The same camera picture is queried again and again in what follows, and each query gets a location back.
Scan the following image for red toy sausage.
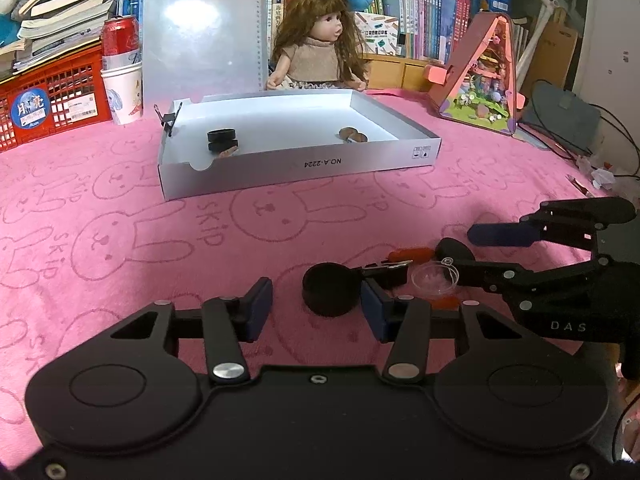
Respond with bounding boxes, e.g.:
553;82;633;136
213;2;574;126
386;247;435;264
428;296;460;311

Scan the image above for black round cap large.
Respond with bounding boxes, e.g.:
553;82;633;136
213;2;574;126
302;262;362;318

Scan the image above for black round cap small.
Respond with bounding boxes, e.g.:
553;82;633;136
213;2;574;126
207;128;238;154

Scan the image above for brown snail shell back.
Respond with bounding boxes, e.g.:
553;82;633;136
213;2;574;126
338;127;358;140

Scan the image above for black binder clip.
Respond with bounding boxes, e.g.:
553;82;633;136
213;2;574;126
361;260;412;290

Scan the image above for pen on mat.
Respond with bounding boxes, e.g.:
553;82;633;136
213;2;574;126
566;174;594;198

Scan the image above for dark grey pouch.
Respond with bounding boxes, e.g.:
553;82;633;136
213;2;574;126
520;79;601;156

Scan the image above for pink triangular toy house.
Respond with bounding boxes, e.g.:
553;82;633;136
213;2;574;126
423;11;525;136

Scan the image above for pink bunny towel mat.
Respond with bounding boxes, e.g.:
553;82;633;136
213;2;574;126
0;86;640;456

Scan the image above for grey cardboard box tray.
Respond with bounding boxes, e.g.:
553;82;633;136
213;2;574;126
157;89;442;200

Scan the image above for binder clip on box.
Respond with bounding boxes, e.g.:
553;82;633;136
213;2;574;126
153;101;183;138

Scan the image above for white plastic pipe rack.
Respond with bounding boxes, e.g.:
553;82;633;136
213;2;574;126
515;0;559;90

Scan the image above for wooden drawer unit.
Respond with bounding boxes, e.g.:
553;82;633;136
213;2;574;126
363;53;439;92

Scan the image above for white paper cup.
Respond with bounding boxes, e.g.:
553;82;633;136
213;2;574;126
101;62;143;125

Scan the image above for white label sticker box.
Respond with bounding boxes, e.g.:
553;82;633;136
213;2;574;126
354;12;399;56

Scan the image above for red plastic basket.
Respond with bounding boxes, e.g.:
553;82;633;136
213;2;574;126
1;44;112;152

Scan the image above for brown haired doll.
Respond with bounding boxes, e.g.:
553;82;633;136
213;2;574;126
266;0;368;91

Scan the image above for translucent plastic clipboard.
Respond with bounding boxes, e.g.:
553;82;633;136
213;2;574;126
141;0;268;110

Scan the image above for red soda can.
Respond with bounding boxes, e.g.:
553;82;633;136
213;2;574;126
101;15;141;70

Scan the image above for stack of books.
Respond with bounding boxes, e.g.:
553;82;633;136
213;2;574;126
1;0;117;74

